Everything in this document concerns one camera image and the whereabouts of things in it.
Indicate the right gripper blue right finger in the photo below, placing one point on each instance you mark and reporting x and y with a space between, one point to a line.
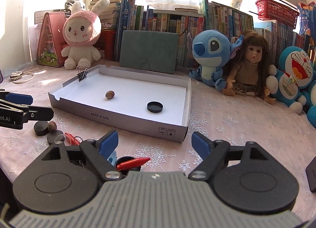
201 144

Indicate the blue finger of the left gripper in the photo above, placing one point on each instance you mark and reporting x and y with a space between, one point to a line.
16 98

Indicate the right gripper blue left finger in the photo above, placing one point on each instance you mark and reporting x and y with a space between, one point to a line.
108 143

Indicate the black round puck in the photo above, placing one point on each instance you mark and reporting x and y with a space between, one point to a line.
41 128
55 137

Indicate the red crayon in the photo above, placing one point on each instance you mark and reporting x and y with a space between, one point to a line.
72 140
139 161

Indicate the dark brown hazelnut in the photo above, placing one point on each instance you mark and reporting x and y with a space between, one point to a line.
52 126

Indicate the light brown hazelnut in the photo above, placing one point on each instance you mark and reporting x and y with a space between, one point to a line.
109 94

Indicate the pink triangular house box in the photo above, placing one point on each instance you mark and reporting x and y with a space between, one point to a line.
51 40

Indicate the white shallow cardboard box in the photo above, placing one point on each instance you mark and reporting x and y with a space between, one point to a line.
134 89

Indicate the small black binder clip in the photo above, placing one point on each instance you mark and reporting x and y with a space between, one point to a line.
82 73

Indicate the brown haired doll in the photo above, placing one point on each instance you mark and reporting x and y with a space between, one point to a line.
248 70

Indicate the pink bunny plush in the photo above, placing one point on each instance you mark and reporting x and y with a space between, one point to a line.
81 31

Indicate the blue Stitch plush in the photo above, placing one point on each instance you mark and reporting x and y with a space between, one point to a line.
211 50

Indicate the red crate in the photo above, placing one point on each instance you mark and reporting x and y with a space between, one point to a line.
106 44

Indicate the green suede case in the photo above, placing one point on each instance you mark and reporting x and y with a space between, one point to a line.
149 50

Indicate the Doraemon plush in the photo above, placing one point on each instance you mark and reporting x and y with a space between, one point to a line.
293 81

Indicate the stack of books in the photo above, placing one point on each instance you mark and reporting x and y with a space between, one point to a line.
109 15

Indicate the row of books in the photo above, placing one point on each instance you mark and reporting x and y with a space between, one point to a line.
210 15

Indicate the red plastic basket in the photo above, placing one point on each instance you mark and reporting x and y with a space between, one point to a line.
272 10

